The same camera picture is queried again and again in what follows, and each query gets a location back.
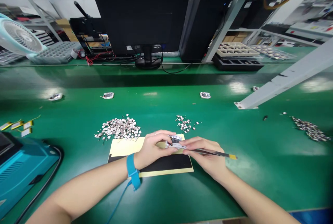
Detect person's left hand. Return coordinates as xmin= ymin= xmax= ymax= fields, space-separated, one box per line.
xmin=134 ymin=129 xmax=179 ymax=170

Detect person's right hand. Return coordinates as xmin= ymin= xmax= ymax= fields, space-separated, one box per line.
xmin=182 ymin=136 xmax=233 ymax=182

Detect black tweezers with yellow end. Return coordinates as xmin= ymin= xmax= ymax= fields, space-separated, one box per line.
xmin=182 ymin=147 xmax=238 ymax=160

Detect small white electronic device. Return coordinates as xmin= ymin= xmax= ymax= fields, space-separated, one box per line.
xmin=166 ymin=135 xmax=188 ymax=152

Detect yellow and black sheet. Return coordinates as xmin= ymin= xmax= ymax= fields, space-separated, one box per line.
xmin=107 ymin=133 xmax=195 ymax=178

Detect large pile of silver chips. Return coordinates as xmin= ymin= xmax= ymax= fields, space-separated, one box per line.
xmin=94 ymin=113 xmax=143 ymax=144

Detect small pile of silver chips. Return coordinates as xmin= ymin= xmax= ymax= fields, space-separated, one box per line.
xmin=175 ymin=114 xmax=203 ymax=134

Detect black foam tray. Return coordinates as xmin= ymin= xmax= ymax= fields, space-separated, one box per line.
xmin=212 ymin=53 xmax=265 ymax=72

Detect beige compartment tray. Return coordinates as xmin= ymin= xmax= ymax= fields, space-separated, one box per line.
xmin=216 ymin=42 xmax=261 ymax=57

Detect slanted white metal brace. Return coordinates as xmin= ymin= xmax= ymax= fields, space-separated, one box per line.
xmin=233 ymin=44 xmax=333 ymax=110

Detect clear tray with parts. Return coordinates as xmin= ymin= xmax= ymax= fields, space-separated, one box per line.
xmin=249 ymin=44 xmax=298 ymax=61

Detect blue bench machine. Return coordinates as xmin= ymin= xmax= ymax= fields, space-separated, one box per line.
xmin=0 ymin=131 xmax=62 ymax=213

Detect black computer monitor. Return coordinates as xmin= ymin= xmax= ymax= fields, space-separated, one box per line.
xmin=90 ymin=0 xmax=192 ymax=70

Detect stack of clear plastic trays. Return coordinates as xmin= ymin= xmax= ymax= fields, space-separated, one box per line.
xmin=33 ymin=41 xmax=82 ymax=65

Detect black lever press machine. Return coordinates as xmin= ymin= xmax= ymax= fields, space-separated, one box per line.
xmin=68 ymin=1 xmax=116 ymax=59

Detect black computer tower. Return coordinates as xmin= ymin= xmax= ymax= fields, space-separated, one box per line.
xmin=179 ymin=0 xmax=237 ymax=63

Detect white shelf with equipment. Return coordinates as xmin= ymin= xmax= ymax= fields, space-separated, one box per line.
xmin=229 ymin=0 xmax=333 ymax=48

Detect pale blue desk fan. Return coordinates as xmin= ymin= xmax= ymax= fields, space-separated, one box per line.
xmin=0 ymin=12 xmax=49 ymax=62

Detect white storage rack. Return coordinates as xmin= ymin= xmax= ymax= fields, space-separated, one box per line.
xmin=0 ymin=0 xmax=71 ymax=53

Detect blue wrist strap cord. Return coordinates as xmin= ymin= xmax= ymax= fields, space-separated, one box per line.
xmin=106 ymin=179 xmax=133 ymax=224

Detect black monitor cable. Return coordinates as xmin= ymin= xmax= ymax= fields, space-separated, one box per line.
xmin=160 ymin=49 xmax=194 ymax=75

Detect pile of dark wired chips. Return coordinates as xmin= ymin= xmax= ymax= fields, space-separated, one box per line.
xmin=291 ymin=115 xmax=332 ymax=143

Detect red wires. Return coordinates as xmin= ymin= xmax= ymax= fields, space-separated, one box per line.
xmin=85 ymin=53 xmax=105 ymax=66

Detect black machine cable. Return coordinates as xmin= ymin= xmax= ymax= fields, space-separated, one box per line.
xmin=9 ymin=144 xmax=65 ymax=224

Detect white metal frame post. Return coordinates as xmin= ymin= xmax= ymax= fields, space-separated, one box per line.
xmin=202 ymin=0 xmax=255 ymax=63

